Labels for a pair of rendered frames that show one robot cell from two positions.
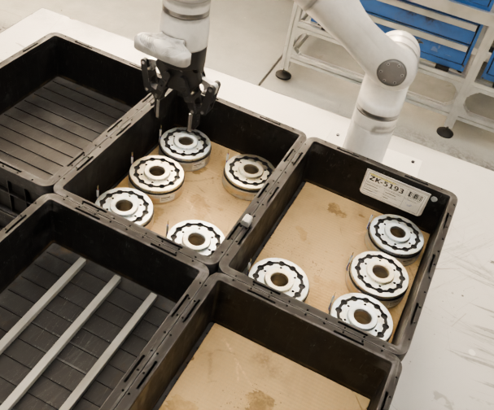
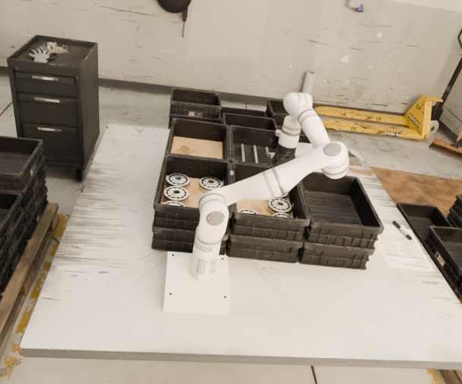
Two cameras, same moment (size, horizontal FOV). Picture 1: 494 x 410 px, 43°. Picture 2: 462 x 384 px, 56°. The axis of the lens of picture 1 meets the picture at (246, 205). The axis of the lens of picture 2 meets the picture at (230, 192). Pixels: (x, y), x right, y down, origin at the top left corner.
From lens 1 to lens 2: 2.28 m
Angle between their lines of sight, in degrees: 101
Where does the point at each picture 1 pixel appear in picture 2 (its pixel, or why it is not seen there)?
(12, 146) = (338, 209)
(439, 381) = (135, 215)
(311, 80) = not seen: outside the picture
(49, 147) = (328, 212)
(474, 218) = (117, 298)
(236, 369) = not seen: hidden behind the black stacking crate
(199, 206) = (256, 207)
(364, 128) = not seen: hidden behind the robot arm
